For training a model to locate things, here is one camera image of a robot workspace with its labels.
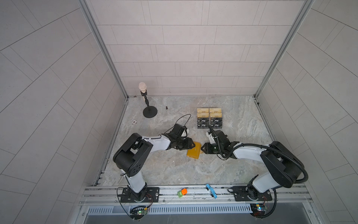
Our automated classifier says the yellow leather card holder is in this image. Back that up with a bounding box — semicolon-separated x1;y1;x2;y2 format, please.
186;142;201;159

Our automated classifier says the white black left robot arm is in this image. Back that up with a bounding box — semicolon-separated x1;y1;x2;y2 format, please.
113;124;195;194

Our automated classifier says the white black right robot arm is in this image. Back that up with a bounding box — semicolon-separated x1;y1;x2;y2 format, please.
201;129;309;198

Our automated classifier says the black VIP card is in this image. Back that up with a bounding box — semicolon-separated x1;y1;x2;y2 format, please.
210;118;222;123
210;122;222;129
197;118;210;124
197;122;210;129

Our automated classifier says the gold VIP card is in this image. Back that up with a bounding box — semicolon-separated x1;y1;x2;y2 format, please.
209;108;222;113
197;108;209;113
210;113;222;118
197;113;210;118

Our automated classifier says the clear acrylic card display stand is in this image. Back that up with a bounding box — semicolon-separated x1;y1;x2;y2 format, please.
196;107;223;129

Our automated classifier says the black microphone stand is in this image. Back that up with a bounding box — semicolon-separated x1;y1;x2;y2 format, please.
139;82;158;118

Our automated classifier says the green orange connector block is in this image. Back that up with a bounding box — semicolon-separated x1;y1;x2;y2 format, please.
177;188;188;198

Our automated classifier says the right green circuit board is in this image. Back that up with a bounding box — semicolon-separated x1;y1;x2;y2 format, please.
250;203;267;217

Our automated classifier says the green circuit board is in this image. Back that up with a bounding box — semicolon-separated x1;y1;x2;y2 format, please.
250;203;267;217
130;205;149;220

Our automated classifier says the left green circuit board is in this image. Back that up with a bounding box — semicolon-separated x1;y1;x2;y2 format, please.
130;205;149;220

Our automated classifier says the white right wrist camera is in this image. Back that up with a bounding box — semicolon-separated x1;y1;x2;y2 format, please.
206;131;216;144

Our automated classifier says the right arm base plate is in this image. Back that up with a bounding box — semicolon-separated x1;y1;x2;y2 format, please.
228;186;273;202

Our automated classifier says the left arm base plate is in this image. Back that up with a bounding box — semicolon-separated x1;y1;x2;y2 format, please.
119;187;160;203

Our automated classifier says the aluminium front rail frame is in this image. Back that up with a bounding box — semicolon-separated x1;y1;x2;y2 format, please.
78;184;315;215

